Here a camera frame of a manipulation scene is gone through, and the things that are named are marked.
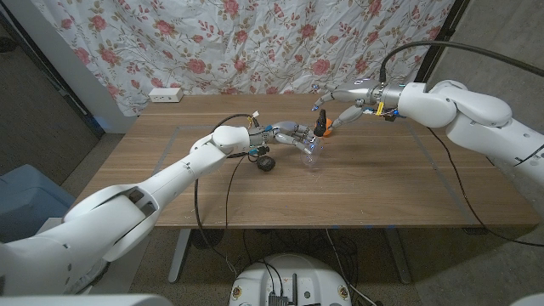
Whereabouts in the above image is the thin black left wrist cable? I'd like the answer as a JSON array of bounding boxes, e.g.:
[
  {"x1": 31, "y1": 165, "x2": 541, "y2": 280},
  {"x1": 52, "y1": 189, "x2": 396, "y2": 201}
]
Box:
[{"x1": 223, "y1": 155, "x2": 250, "y2": 277}]

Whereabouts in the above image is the orange fruit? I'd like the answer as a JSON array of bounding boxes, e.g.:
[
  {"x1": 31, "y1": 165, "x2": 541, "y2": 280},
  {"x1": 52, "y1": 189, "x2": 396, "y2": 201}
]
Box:
[{"x1": 314, "y1": 117, "x2": 336, "y2": 138}]

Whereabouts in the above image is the white table leg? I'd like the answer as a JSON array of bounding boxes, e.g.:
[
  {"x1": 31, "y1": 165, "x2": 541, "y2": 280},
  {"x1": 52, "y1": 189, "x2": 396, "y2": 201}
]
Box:
[{"x1": 167, "y1": 228, "x2": 192, "y2": 284}]

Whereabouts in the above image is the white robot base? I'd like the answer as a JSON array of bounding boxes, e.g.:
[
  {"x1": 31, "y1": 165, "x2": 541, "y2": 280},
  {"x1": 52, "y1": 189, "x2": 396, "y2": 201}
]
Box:
[{"x1": 229, "y1": 253, "x2": 353, "y2": 306}]

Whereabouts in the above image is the white floor cable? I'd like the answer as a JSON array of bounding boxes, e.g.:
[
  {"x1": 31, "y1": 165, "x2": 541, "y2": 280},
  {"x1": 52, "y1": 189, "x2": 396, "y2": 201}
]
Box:
[{"x1": 325, "y1": 229, "x2": 377, "y2": 306}]

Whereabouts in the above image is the blue plastic bin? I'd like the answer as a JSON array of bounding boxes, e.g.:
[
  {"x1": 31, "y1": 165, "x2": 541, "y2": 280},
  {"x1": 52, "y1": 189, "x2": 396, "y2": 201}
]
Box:
[{"x1": 0, "y1": 164, "x2": 77, "y2": 243}]

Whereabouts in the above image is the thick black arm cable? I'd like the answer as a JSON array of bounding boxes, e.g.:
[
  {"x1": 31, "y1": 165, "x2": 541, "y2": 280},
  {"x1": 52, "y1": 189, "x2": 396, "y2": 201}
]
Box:
[
  {"x1": 379, "y1": 40, "x2": 544, "y2": 84},
  {"x1": 193, "y1": 113, "x2": 258, "y2": 277}
]

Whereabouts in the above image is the grey table leg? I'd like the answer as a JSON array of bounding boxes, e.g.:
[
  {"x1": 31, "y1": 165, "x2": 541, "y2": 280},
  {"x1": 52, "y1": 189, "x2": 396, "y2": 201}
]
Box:
[{"x1": 384, "y1": 228, "x2": 413, "y2": 285}]

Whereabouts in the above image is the floral backdrop cloth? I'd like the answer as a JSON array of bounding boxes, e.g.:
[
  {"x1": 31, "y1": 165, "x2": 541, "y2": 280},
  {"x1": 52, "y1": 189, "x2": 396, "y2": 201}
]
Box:
[{"x1": 30, "y1": 0, "x2": 456, "y2": 116}]

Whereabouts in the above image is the white power strip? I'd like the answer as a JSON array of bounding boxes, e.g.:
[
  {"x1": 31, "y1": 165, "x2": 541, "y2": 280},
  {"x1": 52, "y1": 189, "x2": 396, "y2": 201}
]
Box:
[{"x1": 148, "y1": 87, "x2": 184, "y2": 104}]

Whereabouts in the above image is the black backdrop frame pole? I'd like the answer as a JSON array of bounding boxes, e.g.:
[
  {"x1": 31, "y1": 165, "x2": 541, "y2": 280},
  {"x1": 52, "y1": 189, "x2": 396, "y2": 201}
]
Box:
[
  {"x1": 414, "y1": 0, "x2": 472, "y2": 84},
  {"x1": 0, "y1": 12, "x2": 105, "y2": 139}
]

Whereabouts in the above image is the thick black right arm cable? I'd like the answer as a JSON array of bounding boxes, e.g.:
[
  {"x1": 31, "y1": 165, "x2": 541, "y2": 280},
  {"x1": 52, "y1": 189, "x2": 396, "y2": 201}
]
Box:
[{"x1": 379, "y1": 40, "x2": 544, "y2": 84}]

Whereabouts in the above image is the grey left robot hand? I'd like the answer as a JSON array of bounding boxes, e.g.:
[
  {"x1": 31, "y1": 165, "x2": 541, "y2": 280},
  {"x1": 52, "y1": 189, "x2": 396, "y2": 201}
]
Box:
[{"x1": 249, "y1": 121, "x2": 320, "y2": 155}]

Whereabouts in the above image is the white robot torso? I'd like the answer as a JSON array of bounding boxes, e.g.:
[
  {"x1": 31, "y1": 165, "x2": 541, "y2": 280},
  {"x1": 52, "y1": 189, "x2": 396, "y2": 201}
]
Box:
[{"x1": 0, "y1": 292, "x2": 544, "y2": 306}]

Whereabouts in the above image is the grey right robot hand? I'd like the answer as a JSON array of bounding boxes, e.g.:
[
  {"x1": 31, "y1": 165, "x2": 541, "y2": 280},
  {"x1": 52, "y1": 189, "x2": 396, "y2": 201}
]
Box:
[{"x1": 312, "y1": 79, "x2": 382, "y2": 131}]

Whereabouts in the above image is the clear spray bottle black top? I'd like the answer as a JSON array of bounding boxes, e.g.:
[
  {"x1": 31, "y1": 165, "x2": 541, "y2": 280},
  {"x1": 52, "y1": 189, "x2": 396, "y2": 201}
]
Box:
[{"x1": 299, "y1": 109, "x2": 333, "y2": 169}]

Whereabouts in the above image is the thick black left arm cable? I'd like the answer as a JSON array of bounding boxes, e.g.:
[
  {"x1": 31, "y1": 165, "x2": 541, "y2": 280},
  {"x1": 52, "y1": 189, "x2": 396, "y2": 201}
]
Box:
[{"x1": 193, "y1": 113, "x2": 258, "y2": 277}]

